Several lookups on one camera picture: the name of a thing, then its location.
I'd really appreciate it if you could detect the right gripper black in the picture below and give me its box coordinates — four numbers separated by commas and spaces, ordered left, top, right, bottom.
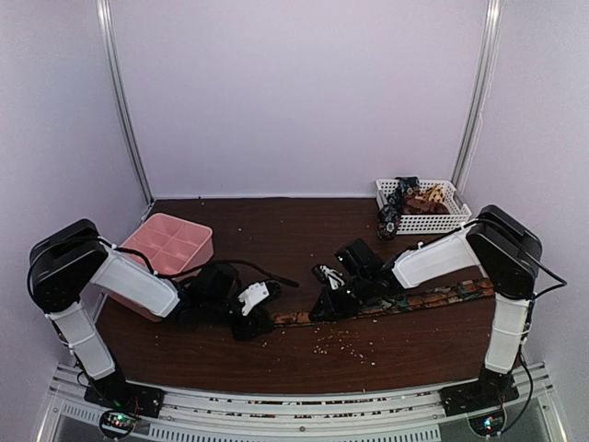
309, 273, 374, 322

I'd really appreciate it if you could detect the brown green patterned tie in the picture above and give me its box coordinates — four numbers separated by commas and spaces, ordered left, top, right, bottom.
271, 278, 495, 328

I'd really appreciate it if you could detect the right arm base board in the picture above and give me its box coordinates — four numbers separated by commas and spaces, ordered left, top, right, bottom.
440, 381, 519, 436

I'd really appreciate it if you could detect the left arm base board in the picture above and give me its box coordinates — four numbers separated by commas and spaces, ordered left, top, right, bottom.
84, 383, 165, 438

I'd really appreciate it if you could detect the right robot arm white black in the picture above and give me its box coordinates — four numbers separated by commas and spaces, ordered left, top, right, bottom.
309, 204, 542, 407

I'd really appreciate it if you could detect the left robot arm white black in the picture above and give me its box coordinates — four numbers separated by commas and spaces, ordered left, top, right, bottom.
27, 218, 284, 409

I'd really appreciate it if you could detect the navy floral tie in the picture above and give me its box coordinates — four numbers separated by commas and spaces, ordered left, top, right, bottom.
376, 176, 420, 241

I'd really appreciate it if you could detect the brown patterned tie in basket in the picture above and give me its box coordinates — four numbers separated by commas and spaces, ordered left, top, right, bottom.
403, 196, 449, 215

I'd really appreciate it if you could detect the yellow patterned tie in basket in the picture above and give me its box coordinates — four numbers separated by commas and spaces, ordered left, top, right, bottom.
417, 184, 445, 204

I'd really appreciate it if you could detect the white perforated plastic basket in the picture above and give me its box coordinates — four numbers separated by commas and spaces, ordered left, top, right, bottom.
375, 176, 472, 241

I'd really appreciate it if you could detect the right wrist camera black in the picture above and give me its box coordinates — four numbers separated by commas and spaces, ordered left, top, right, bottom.
311, 238, 384, 290

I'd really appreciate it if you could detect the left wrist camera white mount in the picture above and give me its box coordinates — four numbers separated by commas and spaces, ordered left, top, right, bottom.
237, 280, 282, 317

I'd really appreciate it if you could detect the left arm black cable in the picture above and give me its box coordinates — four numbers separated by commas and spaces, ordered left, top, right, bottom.
27, 237, 300, 305

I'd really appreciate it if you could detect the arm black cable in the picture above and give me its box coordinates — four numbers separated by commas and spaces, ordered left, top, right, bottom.
459, 218, 568, 415
27, 237, 300, 305

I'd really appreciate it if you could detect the aluminium front rail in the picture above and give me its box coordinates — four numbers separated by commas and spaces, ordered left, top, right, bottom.
33, 364, 571, 441

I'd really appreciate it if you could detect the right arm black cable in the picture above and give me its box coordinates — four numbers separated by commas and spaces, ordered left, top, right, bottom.
459, 218, 568, 415

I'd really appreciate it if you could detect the right aluminium frame post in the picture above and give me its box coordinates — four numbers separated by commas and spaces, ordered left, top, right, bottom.
451, 0, 503, 192

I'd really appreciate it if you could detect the aluminium frame post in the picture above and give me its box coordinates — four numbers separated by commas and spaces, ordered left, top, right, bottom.
96, 0, 156, 206
451, 0, 503, 192

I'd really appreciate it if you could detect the left aluminium frame post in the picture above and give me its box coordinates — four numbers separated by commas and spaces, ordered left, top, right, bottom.
96, 0, 156, 206

